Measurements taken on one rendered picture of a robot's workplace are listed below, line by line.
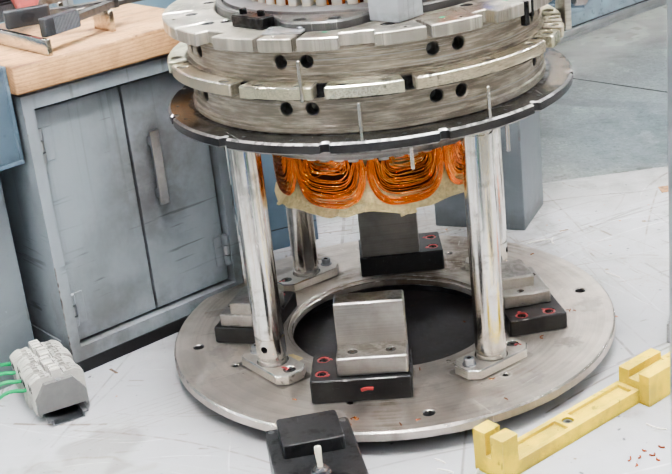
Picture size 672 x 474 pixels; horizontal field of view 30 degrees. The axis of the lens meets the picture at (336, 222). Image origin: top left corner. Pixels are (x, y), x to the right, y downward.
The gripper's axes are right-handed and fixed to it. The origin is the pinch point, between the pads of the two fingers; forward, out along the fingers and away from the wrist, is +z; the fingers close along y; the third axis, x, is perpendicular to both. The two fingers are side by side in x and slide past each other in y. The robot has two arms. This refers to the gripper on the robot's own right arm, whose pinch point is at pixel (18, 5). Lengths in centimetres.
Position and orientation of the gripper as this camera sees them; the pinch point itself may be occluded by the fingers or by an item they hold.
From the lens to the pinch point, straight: 120.4
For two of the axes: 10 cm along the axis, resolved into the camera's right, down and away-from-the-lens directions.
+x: 7.5, -3.1, 5.8
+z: 1.0, 9.2, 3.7
